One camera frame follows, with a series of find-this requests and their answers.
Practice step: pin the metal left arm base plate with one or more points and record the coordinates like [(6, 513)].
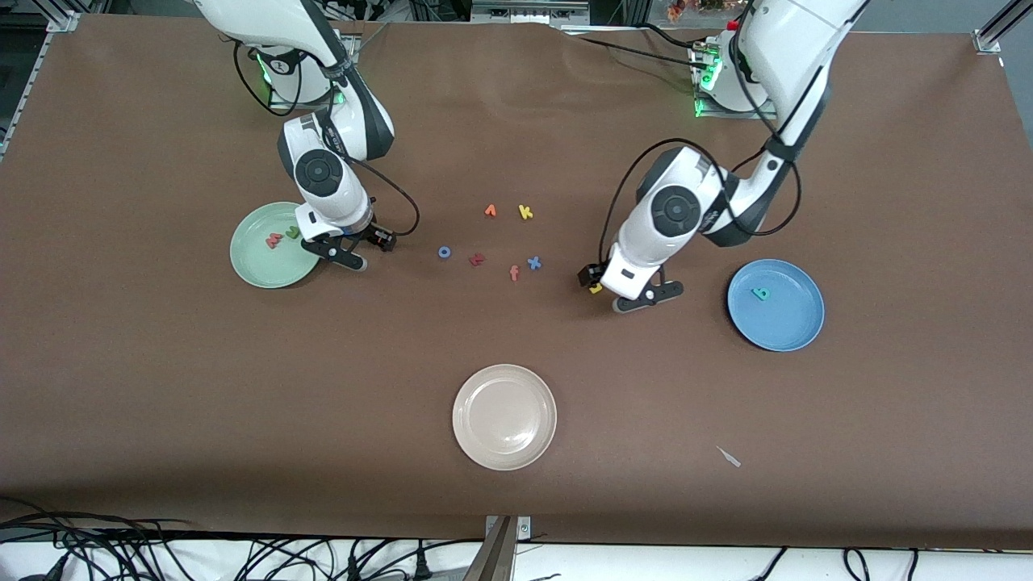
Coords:
[(726, 114)]

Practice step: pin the beige plate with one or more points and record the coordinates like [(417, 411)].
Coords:
[(504, 417)]

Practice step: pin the green plate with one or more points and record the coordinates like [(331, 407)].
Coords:
[(266, 266)]

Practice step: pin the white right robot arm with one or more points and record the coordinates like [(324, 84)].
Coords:
[(266, 20)]

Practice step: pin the brown paper table cover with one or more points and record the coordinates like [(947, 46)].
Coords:
[(516, 121)]

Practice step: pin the pink foam letter w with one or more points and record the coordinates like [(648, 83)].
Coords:
[(274, 240)]

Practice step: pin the small metal clamp bracket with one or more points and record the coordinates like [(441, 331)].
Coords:
[(524, 528)]

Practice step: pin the orange flowers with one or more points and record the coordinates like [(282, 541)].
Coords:
[(676, 10)]

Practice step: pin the small white tape scrap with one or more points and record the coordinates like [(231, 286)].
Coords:
[(730, 458)]

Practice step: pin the metal rack unit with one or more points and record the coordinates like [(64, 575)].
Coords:
[(529, 12)]

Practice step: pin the blue plate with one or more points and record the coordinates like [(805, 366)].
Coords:
[(787, 323)]

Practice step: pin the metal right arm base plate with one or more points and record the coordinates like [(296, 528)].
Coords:
[(353, 44)]

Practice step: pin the aluminium frame profile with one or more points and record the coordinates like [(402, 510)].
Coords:
[(64, 20)]

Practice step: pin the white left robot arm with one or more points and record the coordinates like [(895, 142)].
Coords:
[(791, 40)]

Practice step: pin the aluminium corner bracket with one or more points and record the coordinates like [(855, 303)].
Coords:
[(989, 40)]

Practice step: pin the metal camera pole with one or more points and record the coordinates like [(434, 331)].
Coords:
[(494, 557)]

